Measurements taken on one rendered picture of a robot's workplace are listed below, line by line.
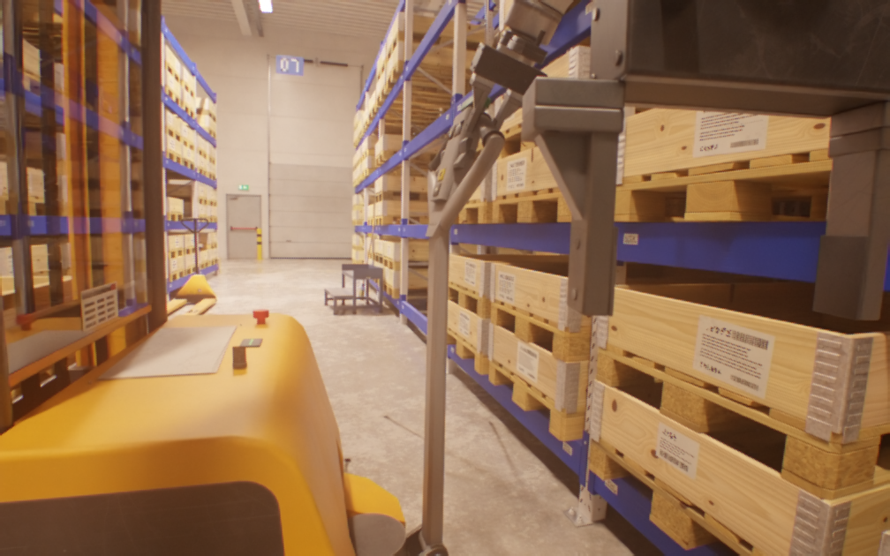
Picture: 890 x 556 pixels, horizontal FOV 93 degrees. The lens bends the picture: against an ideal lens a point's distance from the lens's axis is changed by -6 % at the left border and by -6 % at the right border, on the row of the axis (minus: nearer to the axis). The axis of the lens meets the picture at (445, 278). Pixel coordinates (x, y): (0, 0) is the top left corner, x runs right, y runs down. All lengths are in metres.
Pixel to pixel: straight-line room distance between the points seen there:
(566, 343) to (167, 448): 1.53
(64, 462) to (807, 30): 0.71
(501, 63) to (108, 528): 0.88
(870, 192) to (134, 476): 0.67
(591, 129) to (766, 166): 1.06
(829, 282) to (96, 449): 0.66
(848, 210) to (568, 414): 1.75
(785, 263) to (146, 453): 1.26
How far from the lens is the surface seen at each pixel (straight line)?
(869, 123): 0.29
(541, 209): 2.14
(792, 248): 1.27
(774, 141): 1.26
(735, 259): 1.36
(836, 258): 0.29
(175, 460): 0.62
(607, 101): 0.21
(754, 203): 1.37
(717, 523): 1.44
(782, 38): 0.25
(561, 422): 1.99
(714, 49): 0.23
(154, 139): 1.31
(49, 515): 0.69
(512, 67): 0.88
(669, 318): 1.42
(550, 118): 0.20
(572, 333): 1.88
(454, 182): 0.94
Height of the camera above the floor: 1.14
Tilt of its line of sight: 6 degrees down
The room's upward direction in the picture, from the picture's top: 1 degrees clockwise
